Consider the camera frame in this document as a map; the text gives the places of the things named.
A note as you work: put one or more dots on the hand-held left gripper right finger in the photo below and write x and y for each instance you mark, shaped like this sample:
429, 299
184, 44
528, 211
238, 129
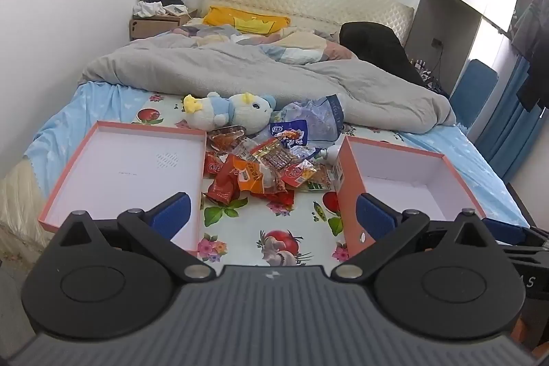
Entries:
374, 220

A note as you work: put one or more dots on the white and blue plush toy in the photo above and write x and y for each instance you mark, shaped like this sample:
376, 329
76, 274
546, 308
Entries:
231, 108

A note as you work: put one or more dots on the heap of clothes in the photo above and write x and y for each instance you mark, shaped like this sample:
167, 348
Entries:
158, 1

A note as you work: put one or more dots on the black wall socket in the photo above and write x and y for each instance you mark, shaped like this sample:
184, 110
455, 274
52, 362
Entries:
437, 42

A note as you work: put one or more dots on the blue curtain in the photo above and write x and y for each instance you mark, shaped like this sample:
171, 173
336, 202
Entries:
506, 134

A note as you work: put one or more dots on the fruit printed mat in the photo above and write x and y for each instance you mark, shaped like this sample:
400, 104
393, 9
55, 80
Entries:
257, 228

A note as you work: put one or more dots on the blue and white snack packet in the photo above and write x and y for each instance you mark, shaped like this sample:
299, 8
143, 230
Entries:
289, 134

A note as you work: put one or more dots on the pile of snack packets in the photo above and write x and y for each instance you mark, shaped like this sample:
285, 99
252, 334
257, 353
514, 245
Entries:
253, 173

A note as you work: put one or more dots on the brown cardboard box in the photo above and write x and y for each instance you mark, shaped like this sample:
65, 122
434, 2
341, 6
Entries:
150, 25

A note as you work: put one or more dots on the white bottle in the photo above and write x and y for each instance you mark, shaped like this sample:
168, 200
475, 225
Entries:
329, 155

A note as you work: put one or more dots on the shallow orange box lid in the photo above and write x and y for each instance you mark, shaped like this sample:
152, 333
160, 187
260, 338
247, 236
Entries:
120, 173

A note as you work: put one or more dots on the black jacket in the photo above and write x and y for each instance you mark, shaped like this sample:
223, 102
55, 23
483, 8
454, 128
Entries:
377, 48

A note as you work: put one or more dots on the hanging dark clothes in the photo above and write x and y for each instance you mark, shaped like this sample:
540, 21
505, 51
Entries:
532, 40

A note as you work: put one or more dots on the grey duvet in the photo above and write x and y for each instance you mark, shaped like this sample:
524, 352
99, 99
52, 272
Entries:
240, 70

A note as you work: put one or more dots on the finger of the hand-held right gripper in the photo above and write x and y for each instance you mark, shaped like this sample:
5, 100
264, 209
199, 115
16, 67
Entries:
525, 254
506, 228

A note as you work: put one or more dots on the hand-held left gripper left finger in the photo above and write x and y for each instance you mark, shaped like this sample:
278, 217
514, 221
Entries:
172, 216

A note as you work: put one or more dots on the yellow pillow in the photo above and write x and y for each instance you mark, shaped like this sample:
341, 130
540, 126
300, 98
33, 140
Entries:
244, 19

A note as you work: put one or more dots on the patchwork blanket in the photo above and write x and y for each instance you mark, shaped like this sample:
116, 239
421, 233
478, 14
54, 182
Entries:
300, 46

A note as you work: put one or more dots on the grey wardrobe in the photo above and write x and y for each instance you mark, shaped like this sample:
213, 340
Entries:
441, 10

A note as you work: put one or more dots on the large blue printed bag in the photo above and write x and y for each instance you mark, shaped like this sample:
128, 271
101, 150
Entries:
319, 119

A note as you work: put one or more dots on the bedside clutter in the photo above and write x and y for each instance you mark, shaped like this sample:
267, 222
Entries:
426, 74

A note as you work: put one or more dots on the deep orange cardboard box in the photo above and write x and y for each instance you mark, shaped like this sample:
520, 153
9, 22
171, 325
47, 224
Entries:
349, 186

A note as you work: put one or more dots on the light blue bedsheet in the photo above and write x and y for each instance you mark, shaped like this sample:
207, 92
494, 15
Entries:
467, 160

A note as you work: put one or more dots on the blue chair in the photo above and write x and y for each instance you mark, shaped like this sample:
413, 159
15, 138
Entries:
474, 87

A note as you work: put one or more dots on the cream bed base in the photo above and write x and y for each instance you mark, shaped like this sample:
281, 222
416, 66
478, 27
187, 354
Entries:
21, 203

